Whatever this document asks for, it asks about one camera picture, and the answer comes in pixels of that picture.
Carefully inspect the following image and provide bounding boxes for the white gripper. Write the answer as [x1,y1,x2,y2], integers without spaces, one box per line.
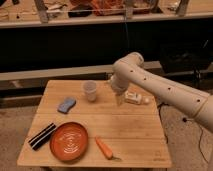
[110,75,129,106]

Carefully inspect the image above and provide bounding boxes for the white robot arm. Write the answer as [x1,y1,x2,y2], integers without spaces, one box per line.
[110,52,213,133]

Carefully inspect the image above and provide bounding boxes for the wooden table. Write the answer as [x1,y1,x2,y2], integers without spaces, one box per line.
[27,80,171,168]

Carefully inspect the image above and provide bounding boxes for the orange toy carrot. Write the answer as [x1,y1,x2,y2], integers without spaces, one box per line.
[95,137,120,161]

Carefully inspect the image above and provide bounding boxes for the blue sponge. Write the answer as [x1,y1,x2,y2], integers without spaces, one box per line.
[57,98,76,114]

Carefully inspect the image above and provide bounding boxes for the orange ribbed plate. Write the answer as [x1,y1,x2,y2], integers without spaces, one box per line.
[50,122,88,162]

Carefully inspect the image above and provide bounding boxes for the orange object on shelf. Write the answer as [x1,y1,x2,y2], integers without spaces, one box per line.
[89,0,151,16]

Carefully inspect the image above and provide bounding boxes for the black cable on floor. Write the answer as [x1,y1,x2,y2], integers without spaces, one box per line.
[156,101,210,164]

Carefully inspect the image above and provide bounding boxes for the blue hanging cable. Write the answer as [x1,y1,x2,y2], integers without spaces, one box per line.
[124,18,131,54]

